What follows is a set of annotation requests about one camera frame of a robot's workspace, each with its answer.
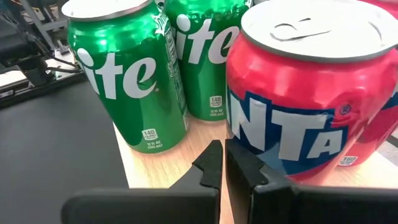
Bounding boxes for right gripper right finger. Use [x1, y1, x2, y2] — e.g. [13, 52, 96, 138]
[225, 138, 398, 224]

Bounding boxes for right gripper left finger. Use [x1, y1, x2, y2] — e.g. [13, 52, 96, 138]
[60, 139, 224, 224]

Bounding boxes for red soda can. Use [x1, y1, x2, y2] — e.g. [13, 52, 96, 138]
[337, 0, 398, 167]
[226, 0, 398, 184]

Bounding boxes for green soda can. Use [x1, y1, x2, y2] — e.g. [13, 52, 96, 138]
[163, 0, 249, 121]
[61, 0, 190, 154]

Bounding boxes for small wooden shelf black legs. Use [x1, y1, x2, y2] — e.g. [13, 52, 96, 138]
[113, 116, 398, 224]

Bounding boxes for black table mat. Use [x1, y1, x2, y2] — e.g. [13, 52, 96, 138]
[0, 80, 130, 224]

